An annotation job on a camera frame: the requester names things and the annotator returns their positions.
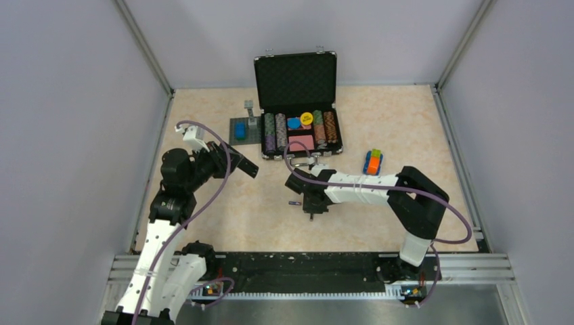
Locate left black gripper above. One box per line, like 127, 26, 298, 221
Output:
184, 140, 244, 192

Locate black remote control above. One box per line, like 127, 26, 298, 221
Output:
233, 156, 259, 179

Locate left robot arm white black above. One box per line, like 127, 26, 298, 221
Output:
101, 142, 259, 324

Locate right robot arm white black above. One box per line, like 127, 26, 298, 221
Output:
285, 165, 449, 279

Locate grey lego baseplate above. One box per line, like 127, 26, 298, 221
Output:
228, 116, 261, 146

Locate blue lego brick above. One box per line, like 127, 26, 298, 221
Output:
234, 123, 247, 140

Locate green purple chip stack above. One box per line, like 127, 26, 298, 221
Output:
264, 113, 276, 155

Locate grey lego tower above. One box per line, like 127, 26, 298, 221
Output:
244, 100, 258, 129

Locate pink card deck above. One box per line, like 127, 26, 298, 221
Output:
288, 135, 315, 152

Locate blue round chip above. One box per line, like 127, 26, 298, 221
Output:
287, 118, 301, 131

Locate green orange chip stack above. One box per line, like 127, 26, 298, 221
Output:
312, 110, 326, 146

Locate colourful toy block car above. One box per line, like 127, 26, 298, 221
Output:
363, 149, 384, 175

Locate yellow round chip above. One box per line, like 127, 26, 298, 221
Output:
300, 112, 314, 125

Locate orange brown chip stack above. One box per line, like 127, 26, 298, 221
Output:
324, 111, 338, 144

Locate black poker chip case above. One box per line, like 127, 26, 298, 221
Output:
253, 51, 344, 156

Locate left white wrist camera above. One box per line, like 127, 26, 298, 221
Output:
175, 125, 209, 152

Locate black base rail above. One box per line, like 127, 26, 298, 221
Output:
200, 252, 442, 300

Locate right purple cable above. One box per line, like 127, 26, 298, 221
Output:
283, 140, 474, 308

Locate purple cable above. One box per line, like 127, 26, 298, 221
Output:
131, 120, 236, 325
283, 140, 474, 308

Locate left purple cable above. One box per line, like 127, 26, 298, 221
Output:
131, 120, 236, 325

